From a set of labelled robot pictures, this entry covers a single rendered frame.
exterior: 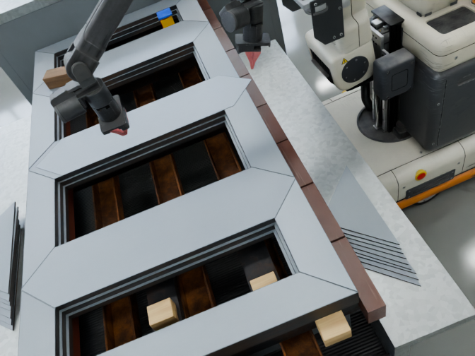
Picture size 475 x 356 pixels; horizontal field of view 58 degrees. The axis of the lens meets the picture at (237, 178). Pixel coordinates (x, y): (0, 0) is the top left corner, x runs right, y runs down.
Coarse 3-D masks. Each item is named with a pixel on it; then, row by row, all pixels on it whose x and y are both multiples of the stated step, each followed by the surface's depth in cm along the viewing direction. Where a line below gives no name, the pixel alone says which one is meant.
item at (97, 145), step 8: (88, 128) 144; (96, 128) 142; (88, 136) 141; (96, 136) 140; (104, 136) 139; (88, 144) 138; (96, 144) 137; (104, 144) 136; (88, 152) 135; (96, 152) 135; (104, 152) 134; (88, 160) 133; (96, 160) 132
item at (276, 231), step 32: (128, 32) 186; (160, 64) 164; (64, 128) 154; (192, 128) 133; (128, 160) 134; (64, 192) 132; (64, 224) 123; (192, 256) 103; (288, 256) 97; (128, 288) 104; (64, 320) 102; (64, 352) 96; (224, 352) 87
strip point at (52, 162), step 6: (60, 144) 142; (54, 150) 140; (60, 150) 140; (48, 156) 139; (54, 156) 138; (60, 156) 138; (42, 162) 138; (48, 162) 137; (54, 162) 136; (60, 162) 136; (42, 168) 136; (48, 168) 135; (54, 168) 135; (60, 168) 134; (60, 174) 132
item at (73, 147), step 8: (72, 136) 143; (80, 136) 142; (64, 144) 141; (72, 144) 140; (80, 144) 139; (64, 152) 139; (72, 152) 138; (80, 152) 137; (64, 160) 136; (72, 160) 135; (80, 160) 134; (64, 168) 133; (72, 168) 132; (80, 168) 132
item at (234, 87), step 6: (222, 78) 142; (228, 78) 141; (234, 78) 141; (228, 84) 140; (234, 84) 139; (240, 84) 138; (228, 90) 137; (234, 90) 137; (240, 90) 136; (228, 96) 136; (234, 96) 135; (234, 102) 133
